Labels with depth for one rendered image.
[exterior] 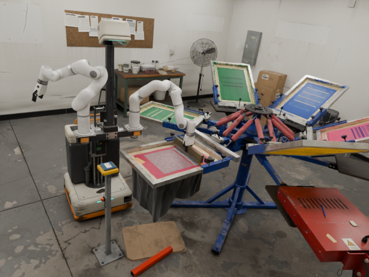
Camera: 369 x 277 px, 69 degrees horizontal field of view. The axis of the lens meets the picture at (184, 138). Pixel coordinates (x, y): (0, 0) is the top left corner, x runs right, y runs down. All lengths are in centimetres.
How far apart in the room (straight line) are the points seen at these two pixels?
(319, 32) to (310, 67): 68
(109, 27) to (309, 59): 497
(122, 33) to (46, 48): 363
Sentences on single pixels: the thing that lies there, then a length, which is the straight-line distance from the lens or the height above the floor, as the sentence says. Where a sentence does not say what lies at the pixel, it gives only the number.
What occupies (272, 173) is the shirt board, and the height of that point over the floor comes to 92.
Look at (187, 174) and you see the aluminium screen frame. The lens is 217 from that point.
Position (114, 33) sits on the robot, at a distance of 209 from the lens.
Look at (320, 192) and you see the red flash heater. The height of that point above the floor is 110.
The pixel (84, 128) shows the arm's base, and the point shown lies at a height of 119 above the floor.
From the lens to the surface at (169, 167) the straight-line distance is 227.
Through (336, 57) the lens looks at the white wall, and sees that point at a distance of 618.
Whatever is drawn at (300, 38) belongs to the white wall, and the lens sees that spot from 657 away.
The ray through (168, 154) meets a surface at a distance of 248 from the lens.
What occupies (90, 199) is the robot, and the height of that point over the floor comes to 28.
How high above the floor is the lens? 214
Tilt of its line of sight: 25 degrees down
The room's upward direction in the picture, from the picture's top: 7 degrees clockwise
